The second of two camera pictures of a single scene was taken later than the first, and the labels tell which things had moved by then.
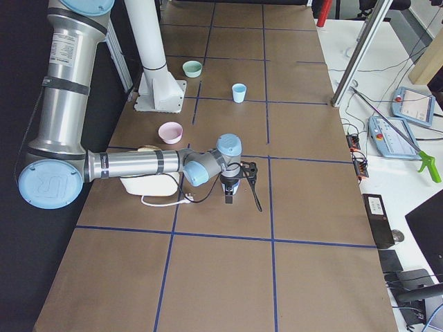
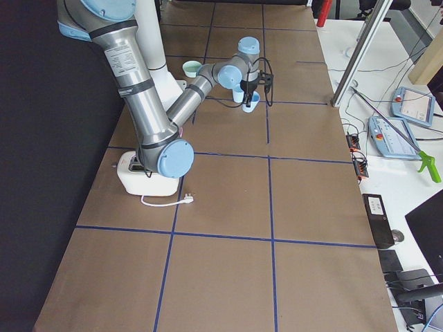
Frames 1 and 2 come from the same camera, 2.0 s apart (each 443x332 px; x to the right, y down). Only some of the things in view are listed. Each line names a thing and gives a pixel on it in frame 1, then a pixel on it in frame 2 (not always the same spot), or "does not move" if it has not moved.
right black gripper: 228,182 -> 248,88
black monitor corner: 426,223 does not move
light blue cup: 234,187 -> 255,99
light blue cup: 239,93 does not move
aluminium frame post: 360,52 does not move
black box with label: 379,220 does not move
